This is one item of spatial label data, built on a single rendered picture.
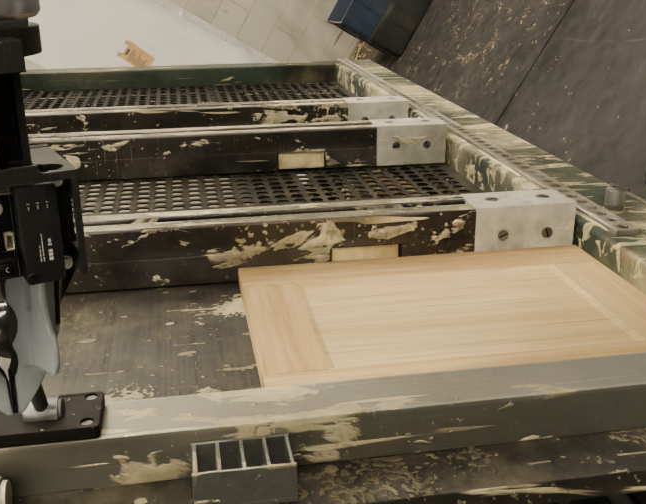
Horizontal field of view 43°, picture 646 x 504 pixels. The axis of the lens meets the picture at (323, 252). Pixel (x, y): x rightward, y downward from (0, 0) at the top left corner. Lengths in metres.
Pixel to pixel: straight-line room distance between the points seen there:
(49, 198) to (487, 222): 0.66
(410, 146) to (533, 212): 0.49
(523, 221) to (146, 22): 3.71
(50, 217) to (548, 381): 0.41
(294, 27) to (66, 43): 1.97
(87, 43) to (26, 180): 4.20
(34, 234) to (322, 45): 5.69
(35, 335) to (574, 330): 0.51
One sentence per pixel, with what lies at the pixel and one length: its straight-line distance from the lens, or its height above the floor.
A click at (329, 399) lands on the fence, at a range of 0.62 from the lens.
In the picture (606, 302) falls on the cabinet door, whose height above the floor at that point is 0.93.
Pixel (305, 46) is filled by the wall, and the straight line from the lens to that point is 6.03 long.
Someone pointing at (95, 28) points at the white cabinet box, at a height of 1.61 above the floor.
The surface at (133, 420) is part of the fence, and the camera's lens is 0.61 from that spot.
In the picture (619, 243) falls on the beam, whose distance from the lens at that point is 0.96.
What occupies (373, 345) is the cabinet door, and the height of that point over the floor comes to 1.15.
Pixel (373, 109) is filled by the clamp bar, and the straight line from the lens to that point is 1.67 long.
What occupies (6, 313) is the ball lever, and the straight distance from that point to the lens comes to 0.52.
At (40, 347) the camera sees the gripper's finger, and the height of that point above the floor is 1.43.
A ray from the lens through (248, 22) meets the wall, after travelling 5.97.
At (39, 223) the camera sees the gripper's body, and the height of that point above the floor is 1.46.
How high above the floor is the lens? 1.46
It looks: 18 degrees down
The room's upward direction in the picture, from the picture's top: 64 degrees counter-clockwise
